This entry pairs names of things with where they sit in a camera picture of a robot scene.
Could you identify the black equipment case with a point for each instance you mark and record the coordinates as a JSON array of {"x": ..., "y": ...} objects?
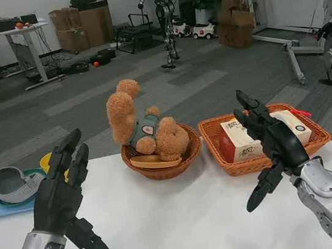
[{"x": 5, "y": 24}]

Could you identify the open brown cardboard box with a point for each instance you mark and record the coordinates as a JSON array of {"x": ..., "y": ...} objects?
[{"x": 236, "y": 28}]

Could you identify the white toy car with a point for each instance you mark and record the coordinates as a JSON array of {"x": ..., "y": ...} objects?
[
  {"x": 204, "y": 31},
  {"x": 182, "y": 29}
]

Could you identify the orange plastic plate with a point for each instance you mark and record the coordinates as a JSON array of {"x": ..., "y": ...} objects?
[{"x": 149, "y": 161}]

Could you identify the orange ball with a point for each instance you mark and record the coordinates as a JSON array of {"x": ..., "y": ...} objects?
[{"x": 96, "y": 63}]

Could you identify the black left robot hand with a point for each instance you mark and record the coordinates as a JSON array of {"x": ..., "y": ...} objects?
[{"x": 56, "y": 202}]

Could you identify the rectangular orange wicker basket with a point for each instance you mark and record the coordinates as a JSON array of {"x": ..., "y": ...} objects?
[{"x": 246, "y": 167}]

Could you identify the yellow plastic cup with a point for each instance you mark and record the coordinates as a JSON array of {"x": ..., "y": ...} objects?
[{"x": 46, "y": 163}]

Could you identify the grey strainer bowl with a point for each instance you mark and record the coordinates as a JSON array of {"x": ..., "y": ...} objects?
[{"x": 7, "y": 184}]

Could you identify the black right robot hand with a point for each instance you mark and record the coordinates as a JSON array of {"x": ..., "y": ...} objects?
[{"x": 283, "y": 145}]

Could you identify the black bag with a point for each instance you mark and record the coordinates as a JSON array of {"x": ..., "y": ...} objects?
[{"x": 86, "y": 1}]

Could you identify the stacked open cardboard boxes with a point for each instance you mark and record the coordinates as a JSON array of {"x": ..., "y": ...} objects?
[{"x": 67, "y": 30}]

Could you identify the white standing desk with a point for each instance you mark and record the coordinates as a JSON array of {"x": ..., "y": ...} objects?
[{"x": 31, "y": 47}]

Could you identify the black metal chair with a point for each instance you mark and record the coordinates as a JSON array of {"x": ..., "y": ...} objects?
[{"x": 137, "y": 32}]

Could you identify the white hoist frame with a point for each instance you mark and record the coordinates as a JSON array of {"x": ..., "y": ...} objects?
[{"x": 294, "y": 57}]

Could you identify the tall brown cardboard box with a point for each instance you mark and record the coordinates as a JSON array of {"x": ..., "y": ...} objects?
[{"x": 95, "y": 26}]

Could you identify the round brown wicker basket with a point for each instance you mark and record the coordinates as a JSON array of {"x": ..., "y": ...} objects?
[{"x": 166, "y": 171}]

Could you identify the white red tissue box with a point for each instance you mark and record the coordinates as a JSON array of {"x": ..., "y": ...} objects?
[{"x": 241, "y": 152}]

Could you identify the brown teddy bear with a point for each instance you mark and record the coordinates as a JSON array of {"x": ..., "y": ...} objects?
[{"x": 121, "y": 115}]

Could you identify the standing humanoid robot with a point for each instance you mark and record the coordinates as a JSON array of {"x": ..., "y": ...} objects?
[{"x": 165, "y": 16}]

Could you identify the teal plastic plate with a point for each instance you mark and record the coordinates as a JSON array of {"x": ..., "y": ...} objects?
[{"x": 33, "y": 172}]

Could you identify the red ribbon tag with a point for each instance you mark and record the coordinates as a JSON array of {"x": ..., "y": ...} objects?
[{"x": 302, "y": 112}]

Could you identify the black floor case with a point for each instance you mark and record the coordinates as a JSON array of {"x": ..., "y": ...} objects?
[{"x": 103, "y": 55}]

